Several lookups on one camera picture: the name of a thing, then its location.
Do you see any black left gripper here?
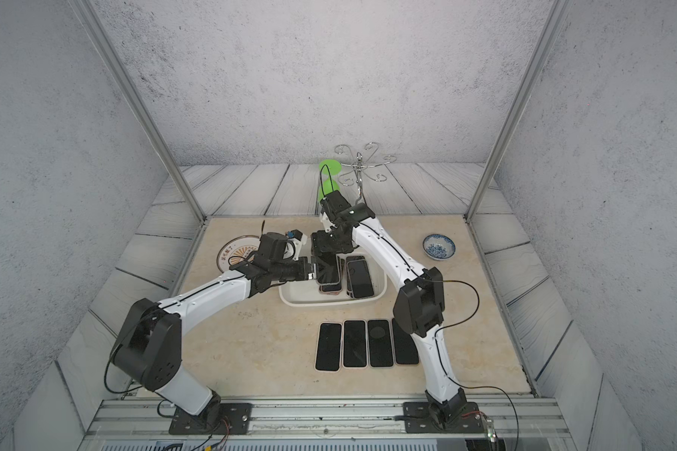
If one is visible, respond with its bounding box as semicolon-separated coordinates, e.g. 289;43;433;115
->
268;254;330;283

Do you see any white plastic storage box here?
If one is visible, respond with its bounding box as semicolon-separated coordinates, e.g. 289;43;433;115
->
279;238;389;307

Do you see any phone with purple clear case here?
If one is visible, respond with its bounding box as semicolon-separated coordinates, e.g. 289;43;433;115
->
346;261;374;299

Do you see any black phone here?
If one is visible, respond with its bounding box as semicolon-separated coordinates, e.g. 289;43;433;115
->
368;319;394;368
342;319;368;368
391;319;419;366

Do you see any pink case phone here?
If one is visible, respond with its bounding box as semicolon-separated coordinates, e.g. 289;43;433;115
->
345;255;366;264

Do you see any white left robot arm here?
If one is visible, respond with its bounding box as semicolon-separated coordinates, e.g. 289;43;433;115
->
109;230;313;423

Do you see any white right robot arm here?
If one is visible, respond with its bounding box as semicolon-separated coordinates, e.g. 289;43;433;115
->
313;191;469;430

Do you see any orange patterned round plate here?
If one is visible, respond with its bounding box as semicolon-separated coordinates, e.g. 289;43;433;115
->
216;235;260;272

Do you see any blue white ceramic bowl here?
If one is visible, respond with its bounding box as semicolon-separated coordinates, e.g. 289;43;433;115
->
422;234;456;261

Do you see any silver wire glass rack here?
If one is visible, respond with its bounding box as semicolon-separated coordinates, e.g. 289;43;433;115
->
334;142;397;204

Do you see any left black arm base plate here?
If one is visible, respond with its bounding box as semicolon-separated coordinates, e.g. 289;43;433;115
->
168;402;253;436

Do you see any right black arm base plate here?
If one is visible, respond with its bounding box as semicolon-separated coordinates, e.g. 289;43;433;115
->
395;402;486;434

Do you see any aluminium rail front frame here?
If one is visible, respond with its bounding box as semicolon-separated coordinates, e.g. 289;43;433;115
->
86;394;575;450

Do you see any left aluminium frame post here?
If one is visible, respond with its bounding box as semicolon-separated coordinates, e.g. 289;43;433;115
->
69;0;207;225

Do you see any aluminium frame post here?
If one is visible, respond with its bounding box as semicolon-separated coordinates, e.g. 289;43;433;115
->
464;0;572;224
69;0;207;225

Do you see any right aluminium frame post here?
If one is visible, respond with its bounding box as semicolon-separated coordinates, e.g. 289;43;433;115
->
464;0;572;224

